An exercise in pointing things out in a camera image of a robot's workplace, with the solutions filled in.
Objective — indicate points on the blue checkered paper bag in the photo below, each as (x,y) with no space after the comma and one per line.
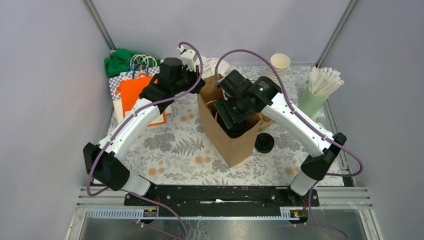
(114,87)

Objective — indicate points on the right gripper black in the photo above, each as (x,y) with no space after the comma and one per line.
(222,106)

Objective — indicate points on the white cloth bag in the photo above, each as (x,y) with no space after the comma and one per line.
(209,65)

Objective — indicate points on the black cup lid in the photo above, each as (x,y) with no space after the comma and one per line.
(236,131)

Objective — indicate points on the green straw holder cup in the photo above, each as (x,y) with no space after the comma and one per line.
(310,104)

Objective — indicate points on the orange paper bag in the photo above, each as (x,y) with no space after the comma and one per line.
(130,90)

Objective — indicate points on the floral table mat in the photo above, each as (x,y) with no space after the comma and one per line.
(179,152)

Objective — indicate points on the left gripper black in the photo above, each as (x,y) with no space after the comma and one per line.
(193,74)

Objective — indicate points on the brown pulp cup carrier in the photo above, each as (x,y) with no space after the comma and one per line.
(264,122)

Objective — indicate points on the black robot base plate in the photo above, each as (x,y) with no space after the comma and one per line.
(222,198)

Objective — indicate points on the brown paper bag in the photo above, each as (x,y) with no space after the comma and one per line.
(232,148)

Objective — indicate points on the white wrapped straws bundle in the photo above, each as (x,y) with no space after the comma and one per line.
(324,81)

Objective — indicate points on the white slotted cable duct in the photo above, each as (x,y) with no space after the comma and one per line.
(278,213)

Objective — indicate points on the black cup lids stack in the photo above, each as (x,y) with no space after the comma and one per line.
(264,143)

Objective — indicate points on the green cloth bag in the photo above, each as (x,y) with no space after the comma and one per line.
(123,60)

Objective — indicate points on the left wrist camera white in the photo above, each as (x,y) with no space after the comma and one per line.
(189,58)

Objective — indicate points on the stack of paper cups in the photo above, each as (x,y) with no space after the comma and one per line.
(281,63)

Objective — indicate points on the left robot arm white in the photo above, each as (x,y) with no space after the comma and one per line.
(103,161)

